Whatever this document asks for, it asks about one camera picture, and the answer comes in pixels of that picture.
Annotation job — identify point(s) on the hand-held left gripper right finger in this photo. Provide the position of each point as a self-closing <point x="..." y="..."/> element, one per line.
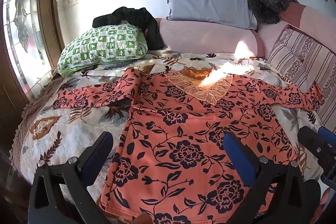
<point x="236" y="154"/>

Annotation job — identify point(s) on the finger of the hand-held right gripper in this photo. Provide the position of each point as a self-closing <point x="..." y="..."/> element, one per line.
<point x="311" y="138"/>
<point x="326" y="130"/>

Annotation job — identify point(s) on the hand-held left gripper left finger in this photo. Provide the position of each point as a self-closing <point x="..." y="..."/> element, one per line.
<point x="97" y="151"/>

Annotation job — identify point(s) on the orange floral shirt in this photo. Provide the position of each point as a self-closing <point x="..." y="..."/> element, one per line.
<point x="183" y="121"/>

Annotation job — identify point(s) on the leaf print fleece blanket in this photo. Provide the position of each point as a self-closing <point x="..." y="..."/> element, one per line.
<point x="60" y="134"/>

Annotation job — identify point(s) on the striped floral quilt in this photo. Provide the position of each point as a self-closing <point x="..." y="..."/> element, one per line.
<point x="302" y="56"/>

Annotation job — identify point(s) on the green checkered pillow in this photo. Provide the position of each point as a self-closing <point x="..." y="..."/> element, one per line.
<point x="105" y="43"/>

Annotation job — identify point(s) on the pink blanket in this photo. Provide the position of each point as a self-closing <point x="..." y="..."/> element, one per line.
<point x="309" y="19"/>

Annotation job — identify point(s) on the pink bolster cushion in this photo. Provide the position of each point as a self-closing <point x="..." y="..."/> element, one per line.
<point x="199" y="37"/>

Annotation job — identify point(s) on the dark furry cushion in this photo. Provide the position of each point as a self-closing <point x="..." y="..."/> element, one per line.
<point x="265" y="6"/>

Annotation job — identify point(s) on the black garment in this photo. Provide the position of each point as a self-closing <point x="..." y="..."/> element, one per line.
<point x="136" y="16"/>

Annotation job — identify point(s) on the stained glass door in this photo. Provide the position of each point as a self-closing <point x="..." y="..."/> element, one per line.
<point x="21" y="16"/>

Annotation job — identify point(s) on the wooden door frame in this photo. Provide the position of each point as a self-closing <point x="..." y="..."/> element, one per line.
<point x="47" y="3"/>

